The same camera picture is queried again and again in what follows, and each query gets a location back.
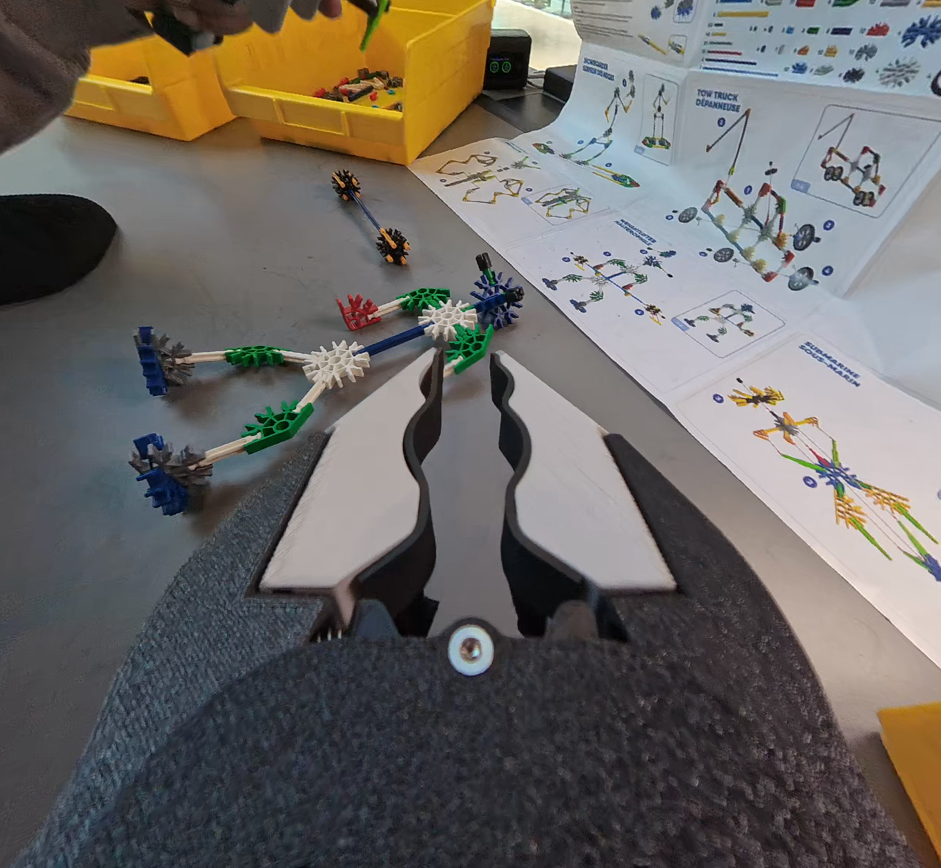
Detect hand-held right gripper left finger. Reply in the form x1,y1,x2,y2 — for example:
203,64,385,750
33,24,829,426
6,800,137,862
257,348,446,636

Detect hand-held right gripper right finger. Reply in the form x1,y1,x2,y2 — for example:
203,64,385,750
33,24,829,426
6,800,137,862
490,351,679,638

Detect lime green toy rod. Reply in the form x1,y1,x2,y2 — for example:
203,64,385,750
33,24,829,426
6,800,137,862
359,0,393,52

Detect multicoloured construction toy model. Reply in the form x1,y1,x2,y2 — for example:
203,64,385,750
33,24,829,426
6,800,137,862
128,253,526,516

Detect pile of loose toy parts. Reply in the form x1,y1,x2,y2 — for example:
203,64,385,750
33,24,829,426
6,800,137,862
312,66,407,112

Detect black device with green display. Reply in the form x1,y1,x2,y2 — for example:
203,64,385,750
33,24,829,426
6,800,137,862
484,29,533,92

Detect white instruction sheet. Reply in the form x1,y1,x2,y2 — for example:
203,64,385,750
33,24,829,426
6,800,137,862
408,0,941,652

